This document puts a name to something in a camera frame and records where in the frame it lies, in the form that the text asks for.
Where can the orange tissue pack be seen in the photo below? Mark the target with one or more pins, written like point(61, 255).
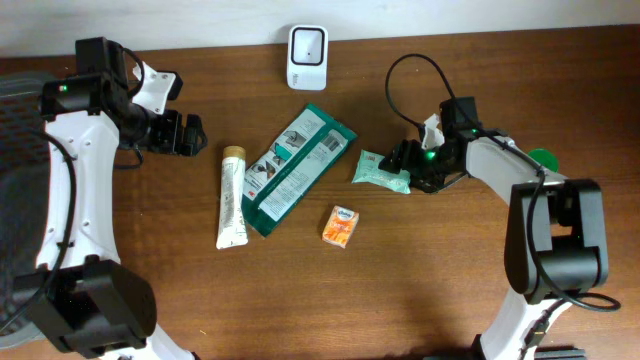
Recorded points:
point(340, 226)

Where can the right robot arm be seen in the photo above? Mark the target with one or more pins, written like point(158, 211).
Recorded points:
point(555, 248)

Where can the teal wipes pouch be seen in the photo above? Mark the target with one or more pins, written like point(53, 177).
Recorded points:
point(368, 171)

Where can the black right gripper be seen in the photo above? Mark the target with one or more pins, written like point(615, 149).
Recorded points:
point(404, 155)

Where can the grey plastic basket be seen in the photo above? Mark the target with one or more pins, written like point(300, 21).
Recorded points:
point(24, 180)

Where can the green lid jar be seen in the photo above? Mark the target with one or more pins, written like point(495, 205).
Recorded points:
point(545, 158)

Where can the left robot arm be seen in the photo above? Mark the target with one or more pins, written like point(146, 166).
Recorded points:
point(80, 297)

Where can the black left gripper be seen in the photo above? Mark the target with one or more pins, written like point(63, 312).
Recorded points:
point(197, 140)

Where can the white barcode scanner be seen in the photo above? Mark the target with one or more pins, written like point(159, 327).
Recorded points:
point(307, 57)

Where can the white cream tube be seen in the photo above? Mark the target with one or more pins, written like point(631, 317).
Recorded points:
point(231, 227)

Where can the green white wipes package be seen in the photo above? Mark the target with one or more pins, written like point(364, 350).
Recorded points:
point(298, 157)

